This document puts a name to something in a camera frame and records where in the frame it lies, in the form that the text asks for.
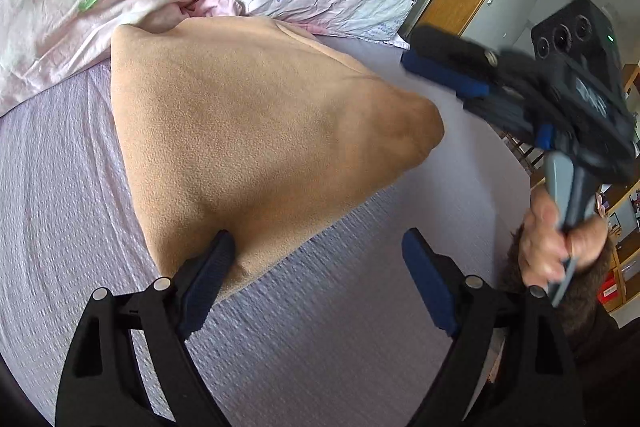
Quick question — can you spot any person's right hand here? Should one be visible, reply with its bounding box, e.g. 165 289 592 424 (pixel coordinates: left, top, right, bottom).
518 187 608 295

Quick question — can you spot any tan fleece garment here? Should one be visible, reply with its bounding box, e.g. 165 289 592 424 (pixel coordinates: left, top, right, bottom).
110 18 446 303

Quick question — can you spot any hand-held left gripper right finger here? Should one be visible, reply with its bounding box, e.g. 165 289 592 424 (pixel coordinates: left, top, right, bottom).
402 228 586 427

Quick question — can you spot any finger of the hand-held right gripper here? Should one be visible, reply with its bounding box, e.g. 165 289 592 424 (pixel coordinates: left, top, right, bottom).
401 51 531 138
409 26 501 72

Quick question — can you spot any lilac textured bed sheet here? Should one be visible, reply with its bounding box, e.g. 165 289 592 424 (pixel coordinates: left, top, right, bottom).
0 32 533 427

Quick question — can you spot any person's right forearm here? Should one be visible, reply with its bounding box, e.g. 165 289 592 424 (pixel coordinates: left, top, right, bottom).
492 227 640 427

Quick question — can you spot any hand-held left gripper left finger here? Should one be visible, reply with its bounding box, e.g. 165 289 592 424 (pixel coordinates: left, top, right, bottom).
55 230 236 427

